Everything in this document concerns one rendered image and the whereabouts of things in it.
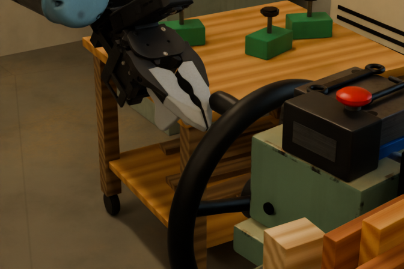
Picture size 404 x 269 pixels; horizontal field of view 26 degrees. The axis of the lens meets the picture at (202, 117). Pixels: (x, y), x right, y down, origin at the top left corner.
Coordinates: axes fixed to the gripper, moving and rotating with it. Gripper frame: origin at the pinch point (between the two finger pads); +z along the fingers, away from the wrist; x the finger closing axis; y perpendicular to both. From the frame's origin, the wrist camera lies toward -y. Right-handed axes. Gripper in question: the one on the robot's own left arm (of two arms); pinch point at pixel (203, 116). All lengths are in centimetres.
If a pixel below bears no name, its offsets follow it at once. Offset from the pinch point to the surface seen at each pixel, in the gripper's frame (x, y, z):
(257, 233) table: 6.9, -4.3, 17.0
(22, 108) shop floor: -82, 167, -131
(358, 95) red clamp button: 3.9, -21.5, 15.6
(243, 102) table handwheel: 0.2, -6.5, 3.7
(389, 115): 0.3, -20.0, 17.5
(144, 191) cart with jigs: -63, 104, -50
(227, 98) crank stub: -1.4, -3.3, 0.6
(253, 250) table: 7.5, -3.2, 18.0
